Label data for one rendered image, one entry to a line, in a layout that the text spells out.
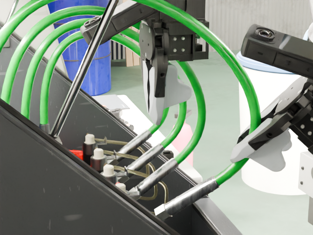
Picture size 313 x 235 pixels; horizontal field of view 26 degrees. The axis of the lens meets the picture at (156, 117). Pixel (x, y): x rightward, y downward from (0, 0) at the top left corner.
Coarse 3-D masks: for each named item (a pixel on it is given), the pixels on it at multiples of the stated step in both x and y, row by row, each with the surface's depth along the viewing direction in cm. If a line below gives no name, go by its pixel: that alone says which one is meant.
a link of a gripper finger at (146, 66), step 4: (144, 64) 97; (148, 64) 97; (144, 68) 97; (148, 68) 96; (144, 72) 98; (148, 72) 96; (144, 76) 98; (148, 76) 96; (144, 80) 98; (148, 80) 96; (180, 80) 99; (144, 84) 98; (148, 84) 97; (144, 88) 98; (148, 88) 97; (144, 92) 99; (148, 92) 97; (148, 96) 97; (148, 100) 97; (148, 104) 97; (148, 108) 97; (148, 112) 98; (152, 120) 98
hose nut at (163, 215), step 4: (164, 204) 92; (156, 208) 92; (160, 208) 91; (164, 208) 91; (156, 212) 91; (160, 212) 91; (164, 212) 91; (160, 216) 91; (164, 216) 91; (168, 216) 91; (164, 220) 92
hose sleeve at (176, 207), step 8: (200, 184) 90; (208, 184) 89; (216, 184) 89; (192, 192) 90; (200, 192) 89; (208, 192) 89; (176, 200) 90; (184, 200) 90; (192, 200) 90; (168, 208) 91; (176, 208) 90
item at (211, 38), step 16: (32, 0) 85; (48, 0) 85; (144, 0) 83; (160, 0) 83; (16, 16) 86; (176, 16) 83; (0, 32) 86; (208, 32) 84; (0, 48) 87; (224, 48) 84; (240, 64) 84; (240, 80) 85; (256, 96) 85; (256, 112) 86; (256, 128) 86; (240, 160) 88; (224, 176) 89
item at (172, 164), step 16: (48, 16) 98; (64, 16) 98; (32, 32) 97; (16, 48) 98; (16, 64) 98; (192, 80) 106; (192, 144) 109; (176, 160) 109; (160, 176) 109; (144, 192) 109
